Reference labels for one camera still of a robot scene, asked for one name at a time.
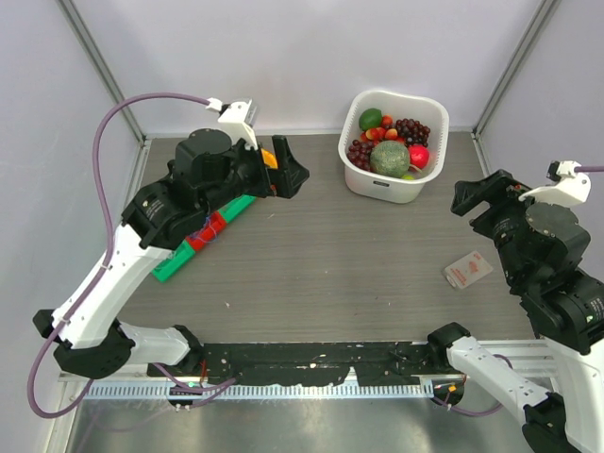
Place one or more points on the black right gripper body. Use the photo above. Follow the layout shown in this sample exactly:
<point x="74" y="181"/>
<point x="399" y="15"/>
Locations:
<point x="498" y="222"/>

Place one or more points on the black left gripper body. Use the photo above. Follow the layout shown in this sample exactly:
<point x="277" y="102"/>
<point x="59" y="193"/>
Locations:
<point x="248" y="173"/>

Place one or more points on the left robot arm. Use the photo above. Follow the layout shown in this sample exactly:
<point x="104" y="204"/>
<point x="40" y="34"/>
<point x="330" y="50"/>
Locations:
<point x="209" y="170"/>

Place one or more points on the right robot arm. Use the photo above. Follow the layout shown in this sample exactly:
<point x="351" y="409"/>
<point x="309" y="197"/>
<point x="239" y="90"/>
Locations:
<point x="540" y="244"/>

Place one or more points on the green plastic bin beside yellow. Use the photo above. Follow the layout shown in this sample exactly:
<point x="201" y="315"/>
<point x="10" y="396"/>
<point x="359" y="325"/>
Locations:
<point x="233" y="209"/>

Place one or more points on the red plastic bin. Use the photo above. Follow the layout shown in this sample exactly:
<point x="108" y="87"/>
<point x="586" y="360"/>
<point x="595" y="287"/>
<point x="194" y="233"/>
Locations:
<point x="209" y="233"/>

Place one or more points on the red apple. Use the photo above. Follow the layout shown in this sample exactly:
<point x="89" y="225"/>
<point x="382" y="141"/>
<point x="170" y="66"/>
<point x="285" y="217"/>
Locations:
<point x="419" y="156"/>

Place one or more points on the red and white card box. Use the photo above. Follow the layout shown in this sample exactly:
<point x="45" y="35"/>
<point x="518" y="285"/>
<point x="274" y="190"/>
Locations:
<point x="467" y="270"/>

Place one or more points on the white plastic fruit basket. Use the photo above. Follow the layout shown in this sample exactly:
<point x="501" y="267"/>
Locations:
<point x="429" y="112"/>

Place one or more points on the dark purple grape bunch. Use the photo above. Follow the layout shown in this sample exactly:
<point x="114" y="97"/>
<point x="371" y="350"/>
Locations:
<point x="412" y="132"/>

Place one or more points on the green lime fruit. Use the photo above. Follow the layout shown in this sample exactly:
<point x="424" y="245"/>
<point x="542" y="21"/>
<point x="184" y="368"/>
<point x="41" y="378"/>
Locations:
<point x="370" y="118"/>

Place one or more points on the green plastic bin at end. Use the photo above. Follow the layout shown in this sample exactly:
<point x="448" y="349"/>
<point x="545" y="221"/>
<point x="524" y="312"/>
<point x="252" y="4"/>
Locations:
<point x="167" y="268"/>

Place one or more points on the red and yellow peaches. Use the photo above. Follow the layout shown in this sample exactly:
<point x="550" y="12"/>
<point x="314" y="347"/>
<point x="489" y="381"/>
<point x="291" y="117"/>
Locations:
<point x="389" y="129"/>

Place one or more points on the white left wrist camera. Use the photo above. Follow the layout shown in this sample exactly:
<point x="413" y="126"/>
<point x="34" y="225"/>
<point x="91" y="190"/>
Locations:
<point x="237" y="119"/>

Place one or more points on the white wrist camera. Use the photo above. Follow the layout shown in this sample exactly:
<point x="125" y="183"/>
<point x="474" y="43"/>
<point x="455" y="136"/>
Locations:
<point x="569" y="187"/>
<point x="237" y="119"/>

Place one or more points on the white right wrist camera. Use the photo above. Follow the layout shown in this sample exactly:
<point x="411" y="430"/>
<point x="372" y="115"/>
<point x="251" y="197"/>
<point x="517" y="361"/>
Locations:
<point x="569" y="187"/>

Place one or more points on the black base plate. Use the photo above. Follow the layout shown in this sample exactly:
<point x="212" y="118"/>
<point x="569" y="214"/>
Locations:
<point x="320" y="364"/>

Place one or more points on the right aluminium frame post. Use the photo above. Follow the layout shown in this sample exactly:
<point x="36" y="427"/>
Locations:
<point x="530" y="36"/>

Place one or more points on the aluminium frame post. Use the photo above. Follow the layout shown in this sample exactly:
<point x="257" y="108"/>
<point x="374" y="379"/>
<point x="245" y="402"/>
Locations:
<point x="92" y="51"/>
<point x="530" y="36"/>

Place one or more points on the white perforated cable duct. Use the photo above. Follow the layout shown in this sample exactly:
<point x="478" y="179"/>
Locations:
<point x="157" y="390"/>

